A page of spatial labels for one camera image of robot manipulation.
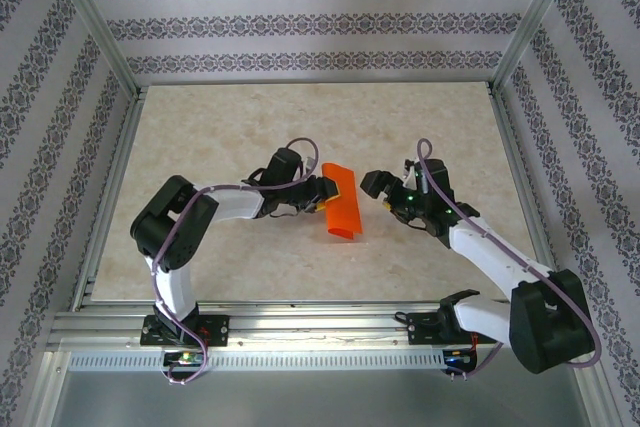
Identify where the orange paper sheet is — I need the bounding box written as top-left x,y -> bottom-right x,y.
322,162 -> 363,243

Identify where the small controller board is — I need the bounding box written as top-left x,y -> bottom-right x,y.
163,351 -> 205,367
443,348 -> 477,367

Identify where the grey metal panel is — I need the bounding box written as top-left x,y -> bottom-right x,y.
49,370 -> 594,427

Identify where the aluminium side rail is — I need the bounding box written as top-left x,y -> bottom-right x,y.
487,86 -> 569,306
72,89 -> 146,311

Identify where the aluminium mounting rail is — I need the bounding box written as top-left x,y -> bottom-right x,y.
47,301 -> 594,348

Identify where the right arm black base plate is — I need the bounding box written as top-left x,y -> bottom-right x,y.
407,310 -> 499,347

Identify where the slotted grey cable duct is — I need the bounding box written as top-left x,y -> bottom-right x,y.
67,349 -> 446,372

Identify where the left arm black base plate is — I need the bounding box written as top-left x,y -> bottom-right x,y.
141,314 -> 230,347

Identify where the aluminium frame post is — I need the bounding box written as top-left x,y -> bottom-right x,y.
42,0 -> 141,98
489,0 -> 584,93

